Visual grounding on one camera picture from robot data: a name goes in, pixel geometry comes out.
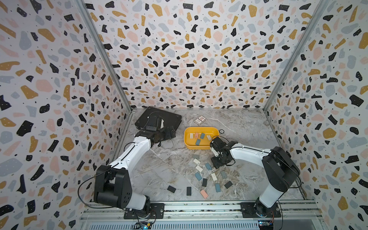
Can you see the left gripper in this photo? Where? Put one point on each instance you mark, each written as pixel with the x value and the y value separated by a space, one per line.
pixel 167 134

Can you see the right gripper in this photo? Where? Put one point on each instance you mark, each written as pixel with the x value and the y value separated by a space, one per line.
pixel 215 164

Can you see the white eraser top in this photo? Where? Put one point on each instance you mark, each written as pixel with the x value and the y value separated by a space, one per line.
pixel 196 161

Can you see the teal eraser low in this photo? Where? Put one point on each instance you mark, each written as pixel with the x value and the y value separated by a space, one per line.
pixel 198 176

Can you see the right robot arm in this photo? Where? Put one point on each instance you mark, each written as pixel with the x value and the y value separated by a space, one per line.
pixel 280 170

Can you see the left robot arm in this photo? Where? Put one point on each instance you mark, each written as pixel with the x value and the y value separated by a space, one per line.
pixel 112 183

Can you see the yellow storage box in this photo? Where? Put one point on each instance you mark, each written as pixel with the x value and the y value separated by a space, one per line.
pixel 205 143

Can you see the black eraser right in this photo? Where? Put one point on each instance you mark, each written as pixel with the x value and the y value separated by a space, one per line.
pixel 228 184

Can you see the playing card box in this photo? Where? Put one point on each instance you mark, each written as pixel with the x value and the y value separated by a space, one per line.
pixel 200 120

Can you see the pink eraser bottom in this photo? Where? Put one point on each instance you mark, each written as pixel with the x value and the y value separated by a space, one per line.
pixel 204 194

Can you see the black eraser bottom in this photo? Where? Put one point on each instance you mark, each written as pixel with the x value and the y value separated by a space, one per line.
pixel 188 191

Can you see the black eraser far left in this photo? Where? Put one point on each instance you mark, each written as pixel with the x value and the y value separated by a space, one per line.
pixel 171 189

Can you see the black flat case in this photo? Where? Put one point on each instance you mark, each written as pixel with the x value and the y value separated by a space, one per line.
pixel 170 119

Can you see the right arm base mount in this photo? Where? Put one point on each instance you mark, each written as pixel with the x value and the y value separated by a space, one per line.
pixel 258 210

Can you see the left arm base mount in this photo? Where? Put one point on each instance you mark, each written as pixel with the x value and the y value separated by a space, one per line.
pixel 149 211

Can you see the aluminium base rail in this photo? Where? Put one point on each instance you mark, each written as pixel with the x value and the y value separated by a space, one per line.
pixel 207 215

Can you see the left aluminium corner post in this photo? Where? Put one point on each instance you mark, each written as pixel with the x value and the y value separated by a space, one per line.
pixel 100 48

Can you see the aluminium corner post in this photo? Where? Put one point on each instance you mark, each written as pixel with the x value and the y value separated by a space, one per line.
pixel 321 7
pixel 100 48

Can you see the right aluminium corner post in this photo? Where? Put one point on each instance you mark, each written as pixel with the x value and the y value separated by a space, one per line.
pixel 321 7

